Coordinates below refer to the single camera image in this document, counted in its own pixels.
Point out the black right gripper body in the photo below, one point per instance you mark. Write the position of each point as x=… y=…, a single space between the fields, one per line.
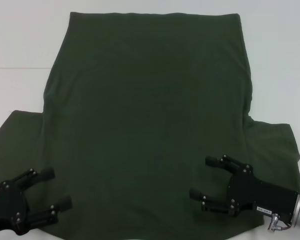
x=262 y=195

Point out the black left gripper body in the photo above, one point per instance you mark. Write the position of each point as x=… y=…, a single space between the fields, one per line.
x=7 y=200

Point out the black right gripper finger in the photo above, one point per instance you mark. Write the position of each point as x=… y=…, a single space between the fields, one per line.
x=215 y=205
x=212 y=161

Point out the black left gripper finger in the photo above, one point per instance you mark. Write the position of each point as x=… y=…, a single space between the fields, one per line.
x=46 y=174
x=40 y=216

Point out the dark green printed t-shirt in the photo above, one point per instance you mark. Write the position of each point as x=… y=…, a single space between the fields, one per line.
x=145 y=100

